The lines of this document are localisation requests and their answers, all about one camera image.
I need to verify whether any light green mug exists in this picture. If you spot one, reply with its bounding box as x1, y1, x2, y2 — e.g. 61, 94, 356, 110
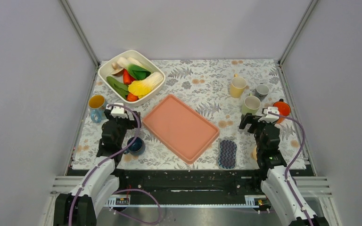
241, 95, 261, 115

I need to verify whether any dark blue round mug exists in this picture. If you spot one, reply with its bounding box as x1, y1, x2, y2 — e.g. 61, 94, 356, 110
124, 137, 146, 156

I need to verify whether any orange mug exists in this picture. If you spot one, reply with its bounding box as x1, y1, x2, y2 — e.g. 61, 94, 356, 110
272, 98, 291, 116

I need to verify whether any grey blue small mug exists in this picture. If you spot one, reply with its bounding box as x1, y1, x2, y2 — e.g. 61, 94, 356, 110
254, 83, 270, 101

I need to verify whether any yellow mug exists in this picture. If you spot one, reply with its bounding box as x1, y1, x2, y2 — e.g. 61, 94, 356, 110
229, 74, 247, 98

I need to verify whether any blue striped mug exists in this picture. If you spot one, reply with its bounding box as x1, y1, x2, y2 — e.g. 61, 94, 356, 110
88, 95, 107, 123

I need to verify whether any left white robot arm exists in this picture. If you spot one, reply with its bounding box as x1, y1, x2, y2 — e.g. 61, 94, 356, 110
53, 105, 141, 226

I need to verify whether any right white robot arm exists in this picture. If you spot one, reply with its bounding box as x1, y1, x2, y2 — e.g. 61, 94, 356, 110
239, 113, 329, 226

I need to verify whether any orange toy carrot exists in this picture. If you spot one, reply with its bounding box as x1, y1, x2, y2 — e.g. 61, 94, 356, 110
126, 93, 139, 102

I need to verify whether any tape roll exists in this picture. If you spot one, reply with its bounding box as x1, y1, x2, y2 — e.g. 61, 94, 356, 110
251, 146, 257, 161

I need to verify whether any green toy pea pod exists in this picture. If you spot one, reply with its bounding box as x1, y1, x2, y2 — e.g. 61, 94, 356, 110
107, 76, 129, 99

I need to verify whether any yellow toy cabbage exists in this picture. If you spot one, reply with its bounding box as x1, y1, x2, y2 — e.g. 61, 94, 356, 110
128, 72, 164, 98

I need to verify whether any floral table mat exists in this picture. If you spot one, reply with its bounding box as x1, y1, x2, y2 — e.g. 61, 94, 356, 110
72, 59, 308, 171

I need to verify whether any white square bowl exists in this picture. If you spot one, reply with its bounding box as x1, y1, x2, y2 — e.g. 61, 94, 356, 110
98, 50, 165, 106

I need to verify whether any blue zigzag sponge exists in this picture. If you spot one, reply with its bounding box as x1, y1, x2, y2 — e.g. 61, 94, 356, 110
217, 139, 237, 170

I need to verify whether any toy mushroom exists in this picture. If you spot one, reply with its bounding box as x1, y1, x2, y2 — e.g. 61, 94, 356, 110
111, 62, 124, 75

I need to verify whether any green toy bok choy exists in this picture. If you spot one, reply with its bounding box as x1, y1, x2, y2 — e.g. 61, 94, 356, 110
117, 57, 151, 80

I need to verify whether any salmon pink tray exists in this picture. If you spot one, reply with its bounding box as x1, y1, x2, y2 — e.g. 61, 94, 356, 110
142, 95, 220, 164

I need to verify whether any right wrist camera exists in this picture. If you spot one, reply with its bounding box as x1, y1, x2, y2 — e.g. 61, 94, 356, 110
258, 106, 280, 123

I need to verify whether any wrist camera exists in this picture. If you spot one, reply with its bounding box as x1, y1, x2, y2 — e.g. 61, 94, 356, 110
104, 103, 128, 120
258, 106, 280, 123

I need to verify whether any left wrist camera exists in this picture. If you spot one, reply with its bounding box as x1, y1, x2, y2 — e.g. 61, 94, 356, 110
104, 103, 128, 120

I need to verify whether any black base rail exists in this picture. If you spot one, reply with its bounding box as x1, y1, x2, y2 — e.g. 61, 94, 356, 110
113, 169, 268, 205

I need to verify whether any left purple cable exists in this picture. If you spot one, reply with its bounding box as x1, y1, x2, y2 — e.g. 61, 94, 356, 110
68, 104, 163, 226

